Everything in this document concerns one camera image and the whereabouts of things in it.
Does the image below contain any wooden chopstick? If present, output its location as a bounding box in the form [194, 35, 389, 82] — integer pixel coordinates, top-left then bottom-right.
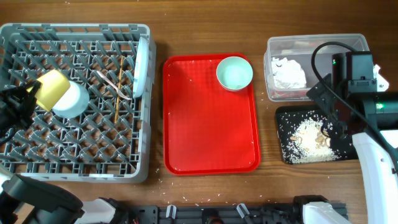
[114, 56, 124, 124]

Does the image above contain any black waste tray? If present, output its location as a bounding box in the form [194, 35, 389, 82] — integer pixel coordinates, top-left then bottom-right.
[275, 105, 358, 165]

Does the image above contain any leftover rice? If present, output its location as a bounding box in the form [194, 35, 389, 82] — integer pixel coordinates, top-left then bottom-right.
[276, 110, 341, 164]

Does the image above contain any large light blue plate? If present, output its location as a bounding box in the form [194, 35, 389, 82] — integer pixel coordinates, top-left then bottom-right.
[133, 37, 149, 98]

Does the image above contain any red serving tray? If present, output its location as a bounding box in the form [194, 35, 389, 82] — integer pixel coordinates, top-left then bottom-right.
[162, 53, 261, 175]

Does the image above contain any white plastic fork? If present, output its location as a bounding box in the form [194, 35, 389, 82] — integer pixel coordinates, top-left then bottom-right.
[95, 70, 132, 100]

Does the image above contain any yellow cup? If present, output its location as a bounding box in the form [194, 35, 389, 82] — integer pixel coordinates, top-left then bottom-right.
[33, 70, 70, 111]

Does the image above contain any white napkin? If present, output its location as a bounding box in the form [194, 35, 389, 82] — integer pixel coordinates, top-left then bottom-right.
[271, 57, 307, 89]

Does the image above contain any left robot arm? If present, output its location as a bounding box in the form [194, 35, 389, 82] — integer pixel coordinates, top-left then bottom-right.
[1, 81, 85, 223]

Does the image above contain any small light blue bowl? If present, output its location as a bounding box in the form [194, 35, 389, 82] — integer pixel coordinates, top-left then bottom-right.
[52, 81, 90, 119]

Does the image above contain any clear plastic bin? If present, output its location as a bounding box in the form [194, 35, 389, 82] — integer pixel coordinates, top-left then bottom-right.
[264, 34, 369, 102]

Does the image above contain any grey dishwasher rack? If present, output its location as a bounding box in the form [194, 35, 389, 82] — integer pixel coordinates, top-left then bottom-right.
[1, 24, 156, 183]

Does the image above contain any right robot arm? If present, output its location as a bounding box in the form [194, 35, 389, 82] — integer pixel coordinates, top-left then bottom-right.
[307, 75, 397, 223]

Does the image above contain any red snack wrapper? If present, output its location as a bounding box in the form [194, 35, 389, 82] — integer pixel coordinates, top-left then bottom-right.
[273, 90, 307, 98]

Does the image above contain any green bowl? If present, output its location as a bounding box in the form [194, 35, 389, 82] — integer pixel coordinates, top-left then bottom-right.
[216, 56, 253, 91]

